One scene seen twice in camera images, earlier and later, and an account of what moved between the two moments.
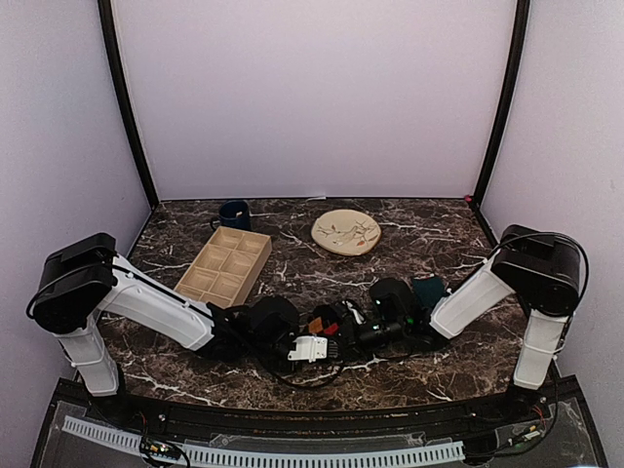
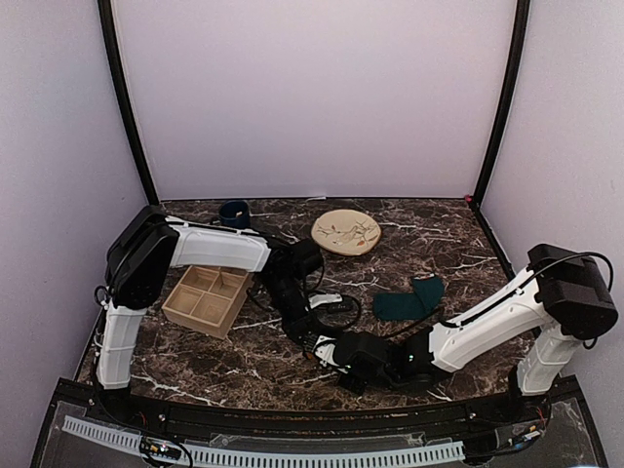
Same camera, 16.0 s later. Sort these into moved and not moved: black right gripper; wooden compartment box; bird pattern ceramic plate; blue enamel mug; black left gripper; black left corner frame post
Moved: black right gripper; black left gripper
Not moved: bird pattern ceramic plate; blue enamel mug; black left corner frame post; wooden compartment box
